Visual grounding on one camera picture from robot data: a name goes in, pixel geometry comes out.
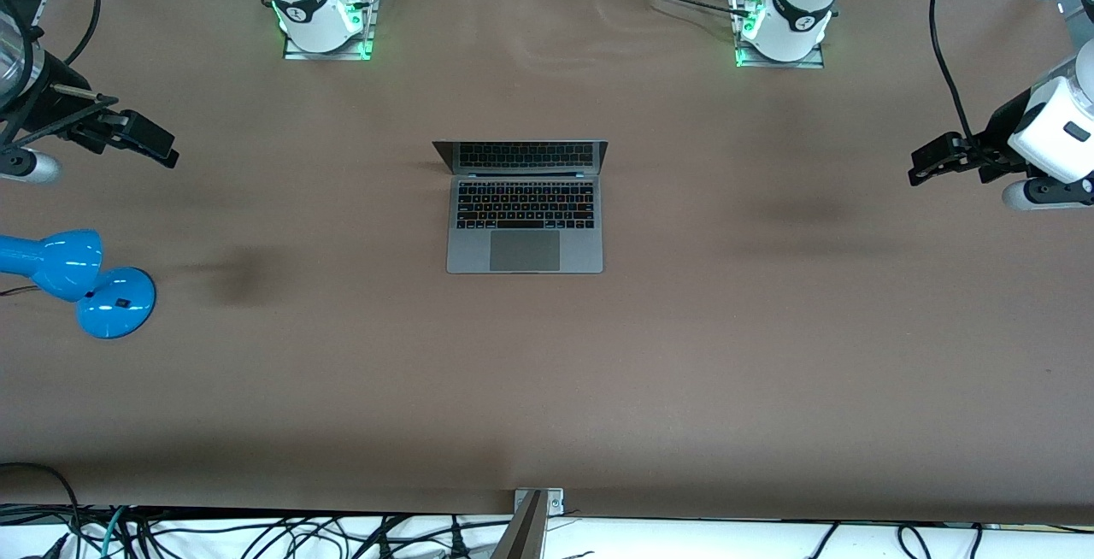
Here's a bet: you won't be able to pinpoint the grey laptop computer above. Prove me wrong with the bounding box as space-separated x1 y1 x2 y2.
432 140 609 275

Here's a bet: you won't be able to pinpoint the blue desk lamp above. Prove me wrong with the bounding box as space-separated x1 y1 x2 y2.
0 229 157 340

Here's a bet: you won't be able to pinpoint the brown table mat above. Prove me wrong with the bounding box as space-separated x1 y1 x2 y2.
0 0 1094 526

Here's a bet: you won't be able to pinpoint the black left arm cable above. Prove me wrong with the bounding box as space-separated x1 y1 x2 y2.
929 0 979 145

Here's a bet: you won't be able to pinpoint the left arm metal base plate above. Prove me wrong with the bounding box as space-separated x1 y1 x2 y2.
731 0 826 70

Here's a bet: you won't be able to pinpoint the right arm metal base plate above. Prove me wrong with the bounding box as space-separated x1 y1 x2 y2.
282 0 378 62

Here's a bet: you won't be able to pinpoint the black looped floor cable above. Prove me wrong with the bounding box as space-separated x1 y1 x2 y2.
0 462 83 559

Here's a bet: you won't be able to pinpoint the teal floor cable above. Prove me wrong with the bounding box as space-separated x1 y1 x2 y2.
99 506 129 559

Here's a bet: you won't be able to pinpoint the small metal clamp bracket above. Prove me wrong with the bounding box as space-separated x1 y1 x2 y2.
514 487 565 515

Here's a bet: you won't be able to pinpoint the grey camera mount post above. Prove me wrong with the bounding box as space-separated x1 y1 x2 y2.
491 491 548 559

